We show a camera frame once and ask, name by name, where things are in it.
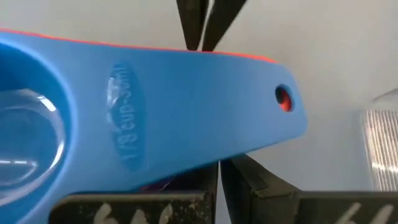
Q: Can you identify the clear plastic basket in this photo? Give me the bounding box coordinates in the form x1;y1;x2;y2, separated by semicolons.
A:
359;88;398;192

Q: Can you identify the blue measuring cup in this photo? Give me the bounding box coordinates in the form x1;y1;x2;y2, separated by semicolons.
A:
0;29;309;224

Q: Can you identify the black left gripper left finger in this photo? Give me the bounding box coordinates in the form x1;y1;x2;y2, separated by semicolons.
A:
49;161;219;224

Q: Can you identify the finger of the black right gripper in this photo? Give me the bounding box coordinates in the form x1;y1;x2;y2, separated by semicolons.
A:
201;0;248;52
176;0;210;52

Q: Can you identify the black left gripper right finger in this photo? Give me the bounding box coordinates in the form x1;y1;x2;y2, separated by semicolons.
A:
220;154;398;224

